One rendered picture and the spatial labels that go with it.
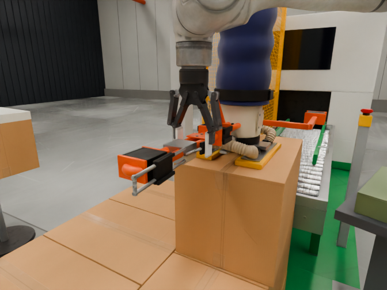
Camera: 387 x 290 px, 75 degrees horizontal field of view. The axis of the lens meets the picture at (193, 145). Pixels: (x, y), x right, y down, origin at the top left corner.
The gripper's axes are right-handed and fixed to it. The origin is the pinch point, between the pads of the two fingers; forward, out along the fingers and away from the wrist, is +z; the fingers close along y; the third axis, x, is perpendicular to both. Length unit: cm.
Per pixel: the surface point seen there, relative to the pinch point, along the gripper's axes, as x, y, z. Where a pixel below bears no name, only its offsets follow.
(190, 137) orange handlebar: -3.3, 2.7, -1.0
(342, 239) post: -138, -51, 101
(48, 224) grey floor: -46, 170, 108
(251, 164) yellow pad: -24.4, -9.6, 11.7
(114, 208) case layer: -29, 67, 54
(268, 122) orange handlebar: -44.6, -9.5, 0.3
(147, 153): 18.5, 0.7, -2.6
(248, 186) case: -16.9, -11.3, 16.6
